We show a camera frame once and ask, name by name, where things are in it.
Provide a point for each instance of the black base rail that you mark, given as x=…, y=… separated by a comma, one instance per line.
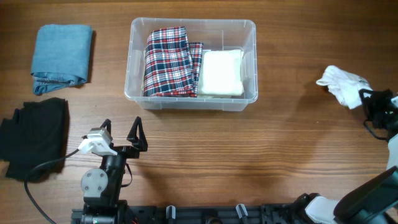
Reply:
x=264, y=214

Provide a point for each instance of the black folded garment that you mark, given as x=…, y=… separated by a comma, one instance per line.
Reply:
x=34, y=135

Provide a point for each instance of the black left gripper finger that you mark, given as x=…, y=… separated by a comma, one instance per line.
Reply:
x=107, y=125
x=137, y=136

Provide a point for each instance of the white printed t-shirt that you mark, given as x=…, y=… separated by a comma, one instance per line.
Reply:
x=344, y=86

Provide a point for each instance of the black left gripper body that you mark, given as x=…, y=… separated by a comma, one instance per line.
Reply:
x=127, y=152

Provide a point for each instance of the clear plastic storage bin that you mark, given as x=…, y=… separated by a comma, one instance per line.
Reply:
x=216, y=34

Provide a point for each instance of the cream cloth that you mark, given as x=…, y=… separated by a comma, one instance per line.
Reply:
x=220, y=73

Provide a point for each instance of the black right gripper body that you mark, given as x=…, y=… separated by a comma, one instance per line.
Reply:
x=382, y=109

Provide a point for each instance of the folded blue denim jeans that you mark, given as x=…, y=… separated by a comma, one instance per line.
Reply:
x=61, y=57

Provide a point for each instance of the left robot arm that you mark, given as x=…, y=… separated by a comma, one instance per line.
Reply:
x=101, y=187

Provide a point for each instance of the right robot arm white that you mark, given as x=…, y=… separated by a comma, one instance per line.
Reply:
x=370, y=202

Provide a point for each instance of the red navy plaid shirt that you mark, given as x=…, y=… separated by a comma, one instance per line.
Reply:
x=172, y=64

